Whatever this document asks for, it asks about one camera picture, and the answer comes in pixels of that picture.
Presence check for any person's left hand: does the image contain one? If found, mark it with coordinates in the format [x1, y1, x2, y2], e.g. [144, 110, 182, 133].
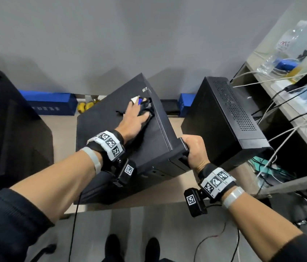
[115, 100, 151, 144]

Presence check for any person's right hand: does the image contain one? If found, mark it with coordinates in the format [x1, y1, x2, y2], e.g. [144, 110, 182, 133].
[180, 134, 211, 175]

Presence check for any grey cleaning cloth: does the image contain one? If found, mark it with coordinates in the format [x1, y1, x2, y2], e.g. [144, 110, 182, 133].
[115, 96, 155, 134]

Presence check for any black Lenovo tower case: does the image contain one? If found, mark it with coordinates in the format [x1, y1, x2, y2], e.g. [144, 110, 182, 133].
[75, 73, 191, 205]

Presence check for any slim black vented computer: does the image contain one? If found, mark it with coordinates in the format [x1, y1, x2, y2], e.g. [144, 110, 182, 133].
[181, 76, 274, 171]

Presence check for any black device with blue light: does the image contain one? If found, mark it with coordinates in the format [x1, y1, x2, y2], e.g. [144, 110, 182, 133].
[0, 64, 55, 199]

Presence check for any person's left forearm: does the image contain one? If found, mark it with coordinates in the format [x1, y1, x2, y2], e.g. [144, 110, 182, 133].
[0, 150, 102, 262]

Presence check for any person's right forearm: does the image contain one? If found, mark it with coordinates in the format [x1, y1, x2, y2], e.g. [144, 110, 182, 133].
[223, 192, 307, 262]

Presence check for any person's right shoe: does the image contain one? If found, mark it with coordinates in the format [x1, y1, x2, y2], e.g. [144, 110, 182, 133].
[145, 237, 161, 262]

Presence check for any person's shoe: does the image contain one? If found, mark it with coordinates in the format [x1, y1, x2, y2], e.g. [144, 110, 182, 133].
[104, 234, 121, 262]
[145, 237, 161, 262]

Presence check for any person's left shoe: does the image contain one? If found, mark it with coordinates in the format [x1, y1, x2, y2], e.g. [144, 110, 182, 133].
[104, 234, 121, 262]

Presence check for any left wrist marker band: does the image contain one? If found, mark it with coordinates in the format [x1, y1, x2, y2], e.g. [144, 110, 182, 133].
[86, 130, 126, 172]

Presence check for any wrist marker band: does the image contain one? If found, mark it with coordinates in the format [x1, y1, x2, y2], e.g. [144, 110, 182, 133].
[86, 130, 126, 172]
[198, 163, 237, 202]

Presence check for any right wrist marker band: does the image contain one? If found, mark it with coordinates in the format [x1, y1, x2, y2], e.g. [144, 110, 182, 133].
[198, 163, 237, 202]

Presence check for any small black box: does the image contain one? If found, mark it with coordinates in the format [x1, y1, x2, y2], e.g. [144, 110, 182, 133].
[160, 99, 181, 116]

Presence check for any grey metal stand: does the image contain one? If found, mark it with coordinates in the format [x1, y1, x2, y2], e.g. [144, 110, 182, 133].
[76, 94, 106, 103]

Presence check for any silver laptop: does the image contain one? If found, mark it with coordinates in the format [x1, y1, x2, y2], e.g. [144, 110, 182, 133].
[232, 87, 264, 118]

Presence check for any teal packet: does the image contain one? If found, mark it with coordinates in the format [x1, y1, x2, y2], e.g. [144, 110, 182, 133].
[249, 156, 293, 180]

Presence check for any small blue plastic box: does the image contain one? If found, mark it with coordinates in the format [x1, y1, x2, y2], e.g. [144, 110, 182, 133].
[18, 90, 78, 116]

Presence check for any white power strip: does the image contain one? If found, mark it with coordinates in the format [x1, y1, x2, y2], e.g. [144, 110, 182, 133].
[270, 79, 307, 120]

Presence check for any small blue gadget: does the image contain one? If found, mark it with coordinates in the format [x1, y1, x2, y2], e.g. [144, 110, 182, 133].
[274, 58, 299, 72]

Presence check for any clear bottle red label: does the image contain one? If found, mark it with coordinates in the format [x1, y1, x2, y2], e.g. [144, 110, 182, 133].
[257, 20, 307, 75]

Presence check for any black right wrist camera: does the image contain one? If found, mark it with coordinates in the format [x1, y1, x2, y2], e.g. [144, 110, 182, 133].
[184, 188, 208, 218]

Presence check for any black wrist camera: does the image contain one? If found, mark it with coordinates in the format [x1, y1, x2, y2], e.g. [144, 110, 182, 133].
[184, 188, 208, 218]
[112, 159, 137, 188]

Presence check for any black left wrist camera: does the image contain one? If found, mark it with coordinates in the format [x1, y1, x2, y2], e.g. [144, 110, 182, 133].
[112, 159, 137, 188]

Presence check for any white left wrist strap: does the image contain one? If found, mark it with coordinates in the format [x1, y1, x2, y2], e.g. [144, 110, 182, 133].
[80, 146, 102, 175]

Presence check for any white wrist strap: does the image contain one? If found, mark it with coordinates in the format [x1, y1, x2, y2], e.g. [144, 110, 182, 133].
[221, 187, 245, 210]
[80, 146, 102, 175]

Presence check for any white right wrist strap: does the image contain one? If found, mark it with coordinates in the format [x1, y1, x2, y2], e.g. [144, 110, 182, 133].
[221, 187, 245, 210]

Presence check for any white charging cable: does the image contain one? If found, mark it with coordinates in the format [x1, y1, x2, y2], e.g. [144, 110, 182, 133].
[232, 71, 307, 88]
[256, 125, 301, 179]

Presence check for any dark floor cable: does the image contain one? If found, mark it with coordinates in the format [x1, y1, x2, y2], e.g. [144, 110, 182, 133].
[193, 221, 228, 262]

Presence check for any black floor cable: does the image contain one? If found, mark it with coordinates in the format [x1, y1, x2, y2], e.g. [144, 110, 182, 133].
[229, 227, 241, 262]

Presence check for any black power cable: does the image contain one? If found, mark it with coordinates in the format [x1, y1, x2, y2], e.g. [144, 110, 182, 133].
[251, 76, 307, 116]

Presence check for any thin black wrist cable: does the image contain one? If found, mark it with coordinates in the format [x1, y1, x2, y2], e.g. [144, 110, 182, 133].
[68, 192, 83, 262]

